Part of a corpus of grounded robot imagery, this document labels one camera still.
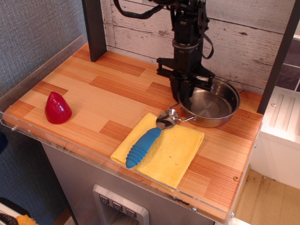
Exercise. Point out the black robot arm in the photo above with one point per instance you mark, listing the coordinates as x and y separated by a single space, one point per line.
189 21

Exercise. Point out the stainless steel pot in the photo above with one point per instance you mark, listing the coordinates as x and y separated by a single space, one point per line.
210 109

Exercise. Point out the red plastic pepper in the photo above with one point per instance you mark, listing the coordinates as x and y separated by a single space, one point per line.
57 111

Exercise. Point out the orange object bottom left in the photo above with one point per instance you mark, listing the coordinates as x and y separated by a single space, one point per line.
25 220

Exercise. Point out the dark right frame post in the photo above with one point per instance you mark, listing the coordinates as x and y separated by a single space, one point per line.
280 57

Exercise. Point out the yellow folded cloth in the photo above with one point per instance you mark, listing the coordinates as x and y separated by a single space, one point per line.
170 155

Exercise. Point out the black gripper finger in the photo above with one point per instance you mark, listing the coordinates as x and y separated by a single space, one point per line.
175 86
186 90

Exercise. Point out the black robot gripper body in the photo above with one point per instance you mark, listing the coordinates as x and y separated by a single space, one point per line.
187 65

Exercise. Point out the blue handled metal spoon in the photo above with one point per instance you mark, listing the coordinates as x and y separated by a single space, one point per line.
166 120

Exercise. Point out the grey toy fridge cabinet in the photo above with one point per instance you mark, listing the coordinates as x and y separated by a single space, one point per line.
97 196

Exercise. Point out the white toy sink unit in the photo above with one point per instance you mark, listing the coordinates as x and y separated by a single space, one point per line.
276 153

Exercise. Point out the clear acrylic edge guard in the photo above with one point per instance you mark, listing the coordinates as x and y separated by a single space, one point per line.
212 181

